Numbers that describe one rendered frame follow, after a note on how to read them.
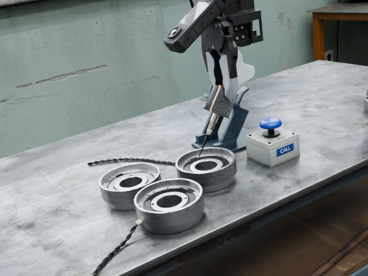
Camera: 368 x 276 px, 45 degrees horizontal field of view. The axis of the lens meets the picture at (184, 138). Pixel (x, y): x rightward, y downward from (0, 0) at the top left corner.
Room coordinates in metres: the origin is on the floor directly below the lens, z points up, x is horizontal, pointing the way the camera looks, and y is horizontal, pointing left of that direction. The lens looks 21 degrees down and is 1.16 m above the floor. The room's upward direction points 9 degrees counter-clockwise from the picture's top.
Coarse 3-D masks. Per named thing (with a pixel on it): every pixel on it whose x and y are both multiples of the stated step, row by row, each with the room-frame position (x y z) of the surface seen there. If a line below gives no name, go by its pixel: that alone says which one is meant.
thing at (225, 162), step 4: (204, 156) 0.74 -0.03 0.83; (208, 156) 0.74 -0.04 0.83; (212, 156) 0.73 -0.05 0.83; (216, 156) 0.73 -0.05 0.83; (188, 160) 0.73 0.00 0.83; (192, 160) 0.73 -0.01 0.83; (196, 160) 0.72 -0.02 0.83; (220, 160) 0.71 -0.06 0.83; (224, 160) 0.71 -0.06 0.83; (188, 164) 0.71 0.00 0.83; (224, 164) 0.69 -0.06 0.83; (184, 168) 0.70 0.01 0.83; (188, 168) 0.70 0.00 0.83; (220, 168) 0.68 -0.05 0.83
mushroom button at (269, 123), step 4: (264, 120) 0.75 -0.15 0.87; (268, 120) 0.75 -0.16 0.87; (272, 120) 0.74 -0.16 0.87; (276, 120) 0.74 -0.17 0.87; (280, 120) 0.75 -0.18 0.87; (260, 124) 0.75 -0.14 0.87; (264, 124) 0.74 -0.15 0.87; (268, 124) 0.73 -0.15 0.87; (272, 124) 0.73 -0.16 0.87; (276, 124) 0.73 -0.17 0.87; (280, 124) 0.74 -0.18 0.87; (264, 128) 0.74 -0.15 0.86; (268, 128) 0.73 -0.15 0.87; (272, 128) 0.73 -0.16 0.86; (268, 132) 0.75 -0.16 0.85; (272, 132) 0.75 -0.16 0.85
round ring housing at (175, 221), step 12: (168, 180) 0.64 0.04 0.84; (180, 180) 0.64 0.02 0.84; (192, 180) 0.63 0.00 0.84; (144, 192) 0.62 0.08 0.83; (168, 192) 0.62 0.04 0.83; (180, 192) 0.61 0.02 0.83; (156, 204) 0.59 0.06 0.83; (168, 204) 0.61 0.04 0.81; (180, 204) 0.58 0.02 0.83; (192, 204) 0.55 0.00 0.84; (204, 204) 0.59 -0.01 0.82; (144, 216) 0.55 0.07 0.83; (156, 216) 0.54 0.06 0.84; (168, 216) 0.54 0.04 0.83; (180, 216) 0.54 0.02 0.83; (192, 216) 0.55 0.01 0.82; (156, 228) 0.55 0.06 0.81; (168, 228) 0.55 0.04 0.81; (180, 228) 0.55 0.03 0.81
